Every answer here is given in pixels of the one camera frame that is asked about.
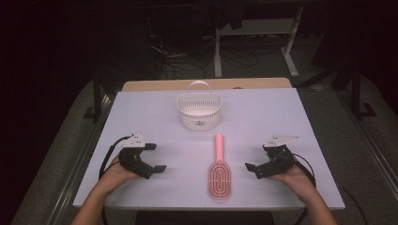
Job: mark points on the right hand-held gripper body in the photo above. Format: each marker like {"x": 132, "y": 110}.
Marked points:
{"x": 277, "y": 164}

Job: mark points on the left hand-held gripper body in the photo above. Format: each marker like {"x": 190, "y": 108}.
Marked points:
{"x": 133, "y": 159}

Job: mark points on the pink hair brush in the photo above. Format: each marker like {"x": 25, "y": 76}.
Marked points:
{"x": 219, "y": 175}

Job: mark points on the white plastic basket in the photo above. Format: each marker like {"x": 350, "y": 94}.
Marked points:
{"x": 199, "y": 117}

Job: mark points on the person's right hand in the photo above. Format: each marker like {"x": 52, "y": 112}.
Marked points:
{"x": 294, "y": 178}

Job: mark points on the person's left hand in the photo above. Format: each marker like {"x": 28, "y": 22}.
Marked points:
{"x": 114, "y": 176}

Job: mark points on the black metal stand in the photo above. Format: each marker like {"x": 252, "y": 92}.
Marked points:
{"x": 97, "y": 97}
{"x": 356, "y": 90}

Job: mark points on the metal floor rail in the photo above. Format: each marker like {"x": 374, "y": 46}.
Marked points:
{"x": 78, "y": 175}
{"x": 375, "y": 150}

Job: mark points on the white metal desk frame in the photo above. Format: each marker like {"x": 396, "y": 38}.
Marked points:
{"x": 255, "y": 26}

